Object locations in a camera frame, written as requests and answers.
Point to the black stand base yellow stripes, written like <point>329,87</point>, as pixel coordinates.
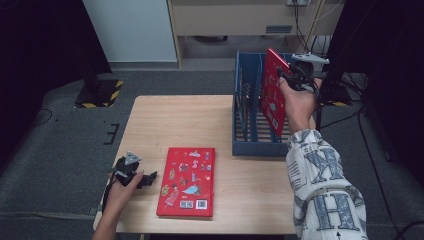
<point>98,95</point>
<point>336,96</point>

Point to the beige wooden cabinet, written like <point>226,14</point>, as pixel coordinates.
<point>226,20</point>

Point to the red picture book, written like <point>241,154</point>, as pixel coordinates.
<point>186,185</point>
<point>271,96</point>

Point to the blue plastic file rack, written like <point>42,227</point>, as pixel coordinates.
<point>256,149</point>

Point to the white power strip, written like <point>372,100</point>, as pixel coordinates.
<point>297,2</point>

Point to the person's right hand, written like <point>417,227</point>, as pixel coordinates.
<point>300,106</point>

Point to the grey tape strip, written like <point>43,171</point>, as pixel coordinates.
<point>93,210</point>

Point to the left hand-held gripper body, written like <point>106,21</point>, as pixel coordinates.
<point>126,171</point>

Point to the person's left hand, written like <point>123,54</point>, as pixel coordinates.
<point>119,196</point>

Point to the dark curtain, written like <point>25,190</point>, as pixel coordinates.
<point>393,50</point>
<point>40,40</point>

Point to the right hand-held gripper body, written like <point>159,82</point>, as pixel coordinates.
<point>303,75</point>

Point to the dark blue picture book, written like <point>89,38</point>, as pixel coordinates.
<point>244,116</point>

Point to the white panel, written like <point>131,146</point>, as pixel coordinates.
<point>133,30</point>

